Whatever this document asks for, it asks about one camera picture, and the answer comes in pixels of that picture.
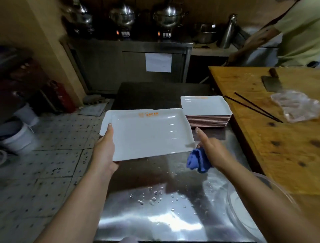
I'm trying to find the blue cloth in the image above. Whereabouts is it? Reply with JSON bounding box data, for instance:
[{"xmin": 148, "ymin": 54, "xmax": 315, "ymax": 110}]
[{"xmin": 186, "ymin": 147, "xmax": 213, "ymax": 174}]

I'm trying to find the white chest freezer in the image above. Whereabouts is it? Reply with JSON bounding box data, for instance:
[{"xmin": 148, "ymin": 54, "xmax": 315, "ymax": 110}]
[{"xmin": 240, "ymin": 27, "xmax": 280, "ymax": 67}]

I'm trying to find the wooden table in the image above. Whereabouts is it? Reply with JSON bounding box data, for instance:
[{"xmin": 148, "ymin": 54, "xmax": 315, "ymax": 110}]
[{"xmin": 208, "ymin": 66, "xmax": 320, "ymax": 216}]

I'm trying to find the beige side counter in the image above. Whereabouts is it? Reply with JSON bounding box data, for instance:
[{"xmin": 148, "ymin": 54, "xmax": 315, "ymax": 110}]
[{"xmin": 191, "ymin": 44, "xmax": 238, "ymax": 57}]

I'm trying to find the steel jug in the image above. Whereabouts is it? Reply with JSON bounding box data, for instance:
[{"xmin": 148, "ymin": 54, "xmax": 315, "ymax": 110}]
[{"xmin": 219, "ymin": 14, "xmax": 237, "ymax": 49}]

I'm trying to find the clear glass bowl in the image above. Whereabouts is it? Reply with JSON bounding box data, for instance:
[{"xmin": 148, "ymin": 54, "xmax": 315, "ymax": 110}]
[{"xmin": 226, "ymin": 171, "xmax": 300, "ymax": 243}]

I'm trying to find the white plastic bucket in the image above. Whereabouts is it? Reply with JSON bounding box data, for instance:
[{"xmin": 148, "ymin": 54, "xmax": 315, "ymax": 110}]
[
  {"xmin": 0, "ymin": 121, "xmax": 38, "ymax": 155},
  {"xmin": 14, "ymin": 104, "xmax": 39, "ymax": 126}
]

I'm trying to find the steel cleaver with dark handle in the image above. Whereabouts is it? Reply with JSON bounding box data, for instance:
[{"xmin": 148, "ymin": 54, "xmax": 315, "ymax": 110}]
[{"xmin": 261, "ymin": 68, "xmax": 283, "ymax": 92}]

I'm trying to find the person's right hand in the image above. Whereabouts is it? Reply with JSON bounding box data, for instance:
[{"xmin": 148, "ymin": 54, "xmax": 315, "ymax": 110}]
[{"xmin": 195, "ymin": 127, "xmax": 237, "ymax": 173}]

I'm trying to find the loose light floor tile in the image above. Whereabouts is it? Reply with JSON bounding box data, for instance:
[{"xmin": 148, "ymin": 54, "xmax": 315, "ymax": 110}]
[{"xmin": 78, "ymin": 102, "xmax": 109, "ymax": 117}]

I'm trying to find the stainless steel cabinet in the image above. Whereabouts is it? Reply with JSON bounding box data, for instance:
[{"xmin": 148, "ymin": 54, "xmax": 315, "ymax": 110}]
[{"xmin": 60, "ymin": 37, "xmax": 194, "ymax": 94}]

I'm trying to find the white rectangular plate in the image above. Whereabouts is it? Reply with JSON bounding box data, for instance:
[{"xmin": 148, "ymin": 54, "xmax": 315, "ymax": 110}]
[{"xmin": 111, "ymin": 108, "xmax": 195, "ymax": 162}]

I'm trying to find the red fire extinguisher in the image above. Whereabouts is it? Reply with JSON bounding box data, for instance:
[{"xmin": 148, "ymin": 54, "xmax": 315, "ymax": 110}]
[{"xmin": 49, "ymin": 80, "xmax": 75, "ymax": 113}]

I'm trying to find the stack of white plates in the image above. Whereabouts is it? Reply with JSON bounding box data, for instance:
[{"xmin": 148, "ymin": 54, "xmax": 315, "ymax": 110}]
[
  {"xmin": 180, "ymin": 95, "xmax": 233, "ymax": 128},
  {"xmin": 99, "ymin": 109, "xmax": 155, "ymax": 136}
]

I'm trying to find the person's left forearm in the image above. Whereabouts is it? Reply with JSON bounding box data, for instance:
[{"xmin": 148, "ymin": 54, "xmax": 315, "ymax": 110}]
[{"xmin": 35, "ymin": 166, "xmax": 118, "ymax": 243}]

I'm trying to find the person's left hand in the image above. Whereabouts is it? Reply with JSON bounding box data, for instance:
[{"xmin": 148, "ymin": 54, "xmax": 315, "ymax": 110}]
[{"xmin": 92, "ymin": 123, "xmax": 120, "ymax": 176}]

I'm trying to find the grey brick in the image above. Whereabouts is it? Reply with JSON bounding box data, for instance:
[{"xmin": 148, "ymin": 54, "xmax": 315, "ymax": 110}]
[{"xmin": 83, "ymin": 94, "xmax": 105, "ymax": 105}]

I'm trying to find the crumpled clear plastic bag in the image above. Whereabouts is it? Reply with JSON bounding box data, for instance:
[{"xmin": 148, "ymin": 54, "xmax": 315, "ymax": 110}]
[{"xmin": 271, "ymin": 90, "xmax": 320, "ymax": 123}]

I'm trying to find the person's right forearm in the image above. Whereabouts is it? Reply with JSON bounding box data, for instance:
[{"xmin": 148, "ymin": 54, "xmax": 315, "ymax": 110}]
[{"xmin": 220, "ymin": 163, "xmax": 320, "ymax": 243}]

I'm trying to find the dark storage rack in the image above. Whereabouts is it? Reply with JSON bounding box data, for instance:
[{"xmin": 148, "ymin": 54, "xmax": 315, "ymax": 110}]
[{"xmin": 0, "ymin": 45, "xmax": 50, "ymax": 120}]

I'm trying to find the steel work table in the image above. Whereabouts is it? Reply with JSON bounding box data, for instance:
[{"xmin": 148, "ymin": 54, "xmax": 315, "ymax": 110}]
[{"xmin": 94, "ymin": 82, "xmax": 267, "ymax": 243}]

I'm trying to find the white paper sheet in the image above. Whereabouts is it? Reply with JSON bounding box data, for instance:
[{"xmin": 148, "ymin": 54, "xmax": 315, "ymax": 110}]
[{"xmin": 145, "ymin": 53, "xmax": 172, "ymax": 73}]

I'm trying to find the steel basin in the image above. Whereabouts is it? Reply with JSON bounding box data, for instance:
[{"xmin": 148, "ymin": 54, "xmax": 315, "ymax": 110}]
[{"xmin": 192, "ymin": 24, "xmax": 218, "ymax": 43}]

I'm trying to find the black induction cooker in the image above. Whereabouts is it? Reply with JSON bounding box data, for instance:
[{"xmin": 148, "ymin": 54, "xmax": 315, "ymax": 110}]
[
  {"xmin": 157, "ymin": 27, "xmax": 173, "ymax": 39},
  {"xmin": 71, "ymin": 27, "xmax": 95, "ymax": 37},
  {"xmin": 116, "ymin": 26, "xmax": 131, "ymax": 38}
]

